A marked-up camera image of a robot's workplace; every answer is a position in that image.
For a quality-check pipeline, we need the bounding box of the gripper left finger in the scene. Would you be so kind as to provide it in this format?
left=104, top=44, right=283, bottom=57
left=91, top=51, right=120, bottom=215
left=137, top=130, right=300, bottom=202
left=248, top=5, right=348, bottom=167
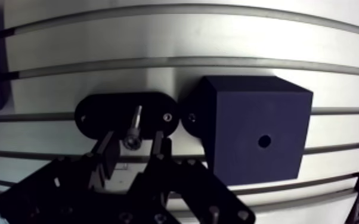
left=0, top=130, right=127, bottom=224

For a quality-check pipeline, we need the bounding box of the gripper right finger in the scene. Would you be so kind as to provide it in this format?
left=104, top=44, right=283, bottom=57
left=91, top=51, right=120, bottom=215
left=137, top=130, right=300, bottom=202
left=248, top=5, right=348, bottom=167
left=126, top=130, right=256, bottom=224

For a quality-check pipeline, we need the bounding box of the steel bolt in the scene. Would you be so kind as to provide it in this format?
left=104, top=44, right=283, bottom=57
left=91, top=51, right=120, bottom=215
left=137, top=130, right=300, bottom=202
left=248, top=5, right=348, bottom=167
left=122, top=105, right=143, bottom=151

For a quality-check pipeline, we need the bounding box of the dark blue-grey block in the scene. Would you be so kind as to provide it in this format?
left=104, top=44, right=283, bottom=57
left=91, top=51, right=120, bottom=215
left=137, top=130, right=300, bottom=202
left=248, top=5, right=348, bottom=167
left=181, top=75, right=314, bottom=187

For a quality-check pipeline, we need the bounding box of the black oval holder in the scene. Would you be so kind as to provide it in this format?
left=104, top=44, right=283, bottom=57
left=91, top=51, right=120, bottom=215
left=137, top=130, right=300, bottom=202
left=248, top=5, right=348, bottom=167
left=74, top=91, right=180, bottom=141

